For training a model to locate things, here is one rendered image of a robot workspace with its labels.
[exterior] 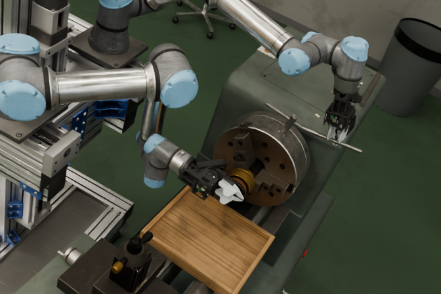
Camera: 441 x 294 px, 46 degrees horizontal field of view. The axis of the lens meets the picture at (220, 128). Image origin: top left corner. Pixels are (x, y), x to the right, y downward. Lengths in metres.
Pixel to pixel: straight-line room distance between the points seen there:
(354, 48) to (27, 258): 1.65
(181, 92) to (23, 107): 0.42
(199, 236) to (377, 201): 2.11
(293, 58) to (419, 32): 3.45
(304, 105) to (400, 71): 2.64
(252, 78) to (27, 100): 0.82
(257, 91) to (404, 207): 2.16
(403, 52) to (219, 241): 2.93
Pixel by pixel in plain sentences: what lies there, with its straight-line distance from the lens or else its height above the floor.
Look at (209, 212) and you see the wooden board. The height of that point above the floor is 0.88.
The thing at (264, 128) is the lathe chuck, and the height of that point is 1.24.
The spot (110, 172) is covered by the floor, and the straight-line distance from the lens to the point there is 3.13.
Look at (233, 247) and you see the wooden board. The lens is 1.80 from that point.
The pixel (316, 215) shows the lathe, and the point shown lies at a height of 0.54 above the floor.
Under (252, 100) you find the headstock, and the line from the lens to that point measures 1.85.
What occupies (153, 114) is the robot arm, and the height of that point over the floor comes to 1.16.
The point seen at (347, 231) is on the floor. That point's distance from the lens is 3.39.
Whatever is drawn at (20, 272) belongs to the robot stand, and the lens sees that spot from 2.43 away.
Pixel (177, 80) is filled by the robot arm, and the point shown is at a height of 1.42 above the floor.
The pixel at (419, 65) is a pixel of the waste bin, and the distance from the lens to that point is 4.39.
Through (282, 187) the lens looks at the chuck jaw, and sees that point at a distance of 1.73.
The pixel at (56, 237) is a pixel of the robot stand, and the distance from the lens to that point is 2.54.
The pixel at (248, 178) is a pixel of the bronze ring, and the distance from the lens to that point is 1.69.
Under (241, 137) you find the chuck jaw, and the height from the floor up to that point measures 1.20.
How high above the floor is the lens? 2.25
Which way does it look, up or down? 38 degrees down
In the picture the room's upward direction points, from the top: 20 degrees clockwise
